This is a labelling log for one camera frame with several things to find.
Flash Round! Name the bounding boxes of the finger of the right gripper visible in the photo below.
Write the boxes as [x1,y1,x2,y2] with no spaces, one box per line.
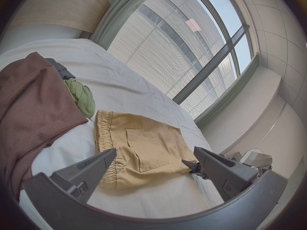
[189,169,208,180]
[181,160,201,170]

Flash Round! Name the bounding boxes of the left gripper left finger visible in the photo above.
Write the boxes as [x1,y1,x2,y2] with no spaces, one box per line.
[50,148,117,201]

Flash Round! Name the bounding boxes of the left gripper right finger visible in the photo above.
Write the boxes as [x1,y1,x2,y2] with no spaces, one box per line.
[193,146,259,203]

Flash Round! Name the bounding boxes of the tan drawstring shorts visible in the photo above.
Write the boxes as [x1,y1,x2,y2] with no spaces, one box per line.
[94,110,200,190]

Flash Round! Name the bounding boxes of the white dressing table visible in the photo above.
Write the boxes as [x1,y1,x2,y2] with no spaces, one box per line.
[219,151,243,163]

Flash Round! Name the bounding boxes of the green garment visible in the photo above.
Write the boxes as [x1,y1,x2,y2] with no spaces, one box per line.
[63,79,96,119]

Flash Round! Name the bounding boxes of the brown garment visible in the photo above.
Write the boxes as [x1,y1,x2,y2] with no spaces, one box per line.
[0,52,89,199]

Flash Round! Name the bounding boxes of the bed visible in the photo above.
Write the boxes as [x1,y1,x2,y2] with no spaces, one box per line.
[0,0,225,218]

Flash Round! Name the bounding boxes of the black garment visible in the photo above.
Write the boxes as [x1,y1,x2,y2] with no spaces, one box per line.
[44,58,76,80]

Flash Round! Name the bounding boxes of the window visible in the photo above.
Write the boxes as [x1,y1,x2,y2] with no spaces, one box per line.
[106,0,255,120]

